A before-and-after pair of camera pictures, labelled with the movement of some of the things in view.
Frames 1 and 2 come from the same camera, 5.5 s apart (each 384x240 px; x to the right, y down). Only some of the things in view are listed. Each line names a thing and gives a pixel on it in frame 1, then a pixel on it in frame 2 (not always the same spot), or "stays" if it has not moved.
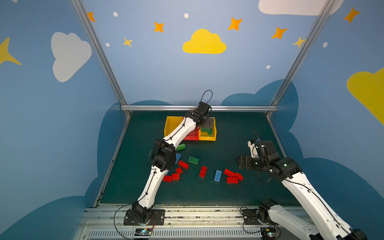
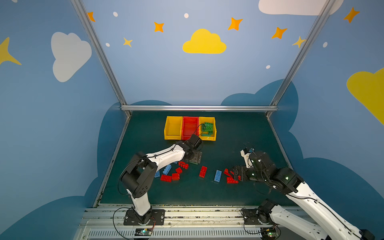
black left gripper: (206, 122) → (194, 156)
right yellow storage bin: (204, 136) stays
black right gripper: (245, 162) → (238, 173)
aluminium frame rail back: (186, 108) stays
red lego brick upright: (203, 171) stays
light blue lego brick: (218, 176) stays
